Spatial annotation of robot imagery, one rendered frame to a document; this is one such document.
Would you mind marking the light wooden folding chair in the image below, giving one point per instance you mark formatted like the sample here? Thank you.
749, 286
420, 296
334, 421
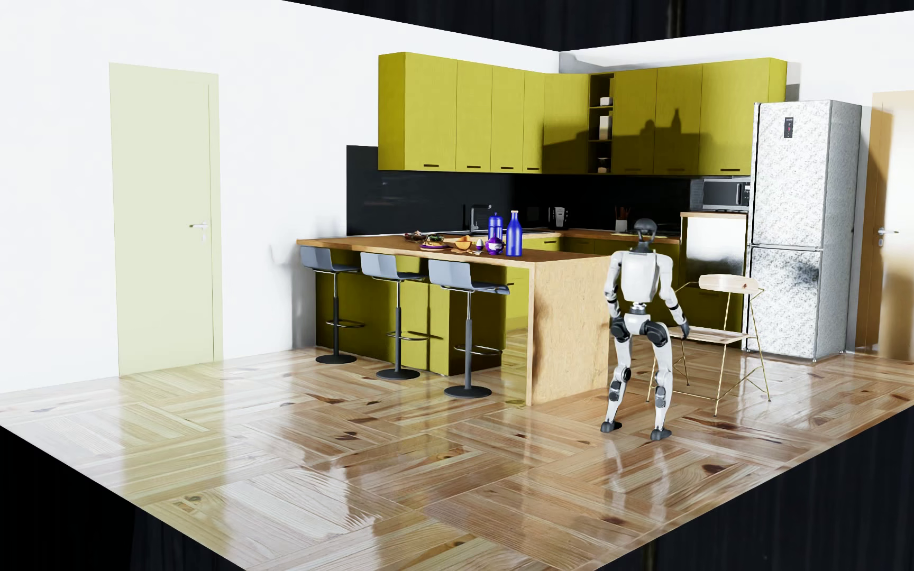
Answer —
729, 285

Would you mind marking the grey bar stool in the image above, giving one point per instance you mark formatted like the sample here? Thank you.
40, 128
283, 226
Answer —
388, 266
457, 275
322, 258

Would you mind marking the plate of food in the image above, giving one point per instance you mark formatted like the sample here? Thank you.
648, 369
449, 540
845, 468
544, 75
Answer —
435, 244

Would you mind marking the purple round jar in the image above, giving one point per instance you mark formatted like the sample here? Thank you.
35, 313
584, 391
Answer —
493, 247

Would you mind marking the short blue bottle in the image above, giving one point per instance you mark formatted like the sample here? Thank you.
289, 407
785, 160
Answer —
495, 228

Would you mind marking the black kitchen faucet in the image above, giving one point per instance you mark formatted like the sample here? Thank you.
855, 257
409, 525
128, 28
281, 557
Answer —
475, 216

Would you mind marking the tall blue bottle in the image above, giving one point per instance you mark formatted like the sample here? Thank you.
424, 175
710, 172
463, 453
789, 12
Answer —
514, 235

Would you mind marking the wooden kitchen bar counter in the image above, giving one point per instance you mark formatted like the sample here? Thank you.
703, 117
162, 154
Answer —
568, 317

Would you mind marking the black coffee machine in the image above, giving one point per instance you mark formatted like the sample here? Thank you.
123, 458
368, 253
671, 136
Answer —
557, 217

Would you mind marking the utensil holder with utensils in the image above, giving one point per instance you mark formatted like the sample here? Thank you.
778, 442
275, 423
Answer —
622, 219

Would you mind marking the white humanoid robot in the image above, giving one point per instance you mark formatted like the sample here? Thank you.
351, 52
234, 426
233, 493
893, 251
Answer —
635, 277

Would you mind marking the stainless steel dishwasher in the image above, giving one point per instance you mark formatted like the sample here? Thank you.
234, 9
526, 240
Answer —
712, 246

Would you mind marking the silver microwave oven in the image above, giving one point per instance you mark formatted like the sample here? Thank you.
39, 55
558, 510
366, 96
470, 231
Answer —
724, 193

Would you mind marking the pale green door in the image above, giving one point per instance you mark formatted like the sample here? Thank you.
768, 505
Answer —
165, 214

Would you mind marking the silver refrigerator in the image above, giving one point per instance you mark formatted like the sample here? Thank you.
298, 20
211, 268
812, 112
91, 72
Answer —
802, 230

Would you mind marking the light wooden door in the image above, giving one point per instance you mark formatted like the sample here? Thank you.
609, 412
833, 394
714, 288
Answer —
913, 230

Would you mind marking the yellow-green wall cabinets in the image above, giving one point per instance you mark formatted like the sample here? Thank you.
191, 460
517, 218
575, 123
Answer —
504, 115

